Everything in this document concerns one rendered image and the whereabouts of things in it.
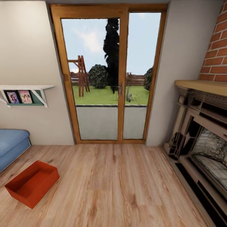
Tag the shelf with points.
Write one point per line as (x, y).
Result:
(36, 91)

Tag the door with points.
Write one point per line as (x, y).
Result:
(109, 55)

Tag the wood fireplace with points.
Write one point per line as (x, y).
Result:
(197, 152)

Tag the storage box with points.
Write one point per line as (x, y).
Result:
(31, 185)

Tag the sofa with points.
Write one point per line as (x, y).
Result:
(13, 143)

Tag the picture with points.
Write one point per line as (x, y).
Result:
(12, 96)
(24, 96)

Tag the countertop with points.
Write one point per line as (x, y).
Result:
(207, 86)

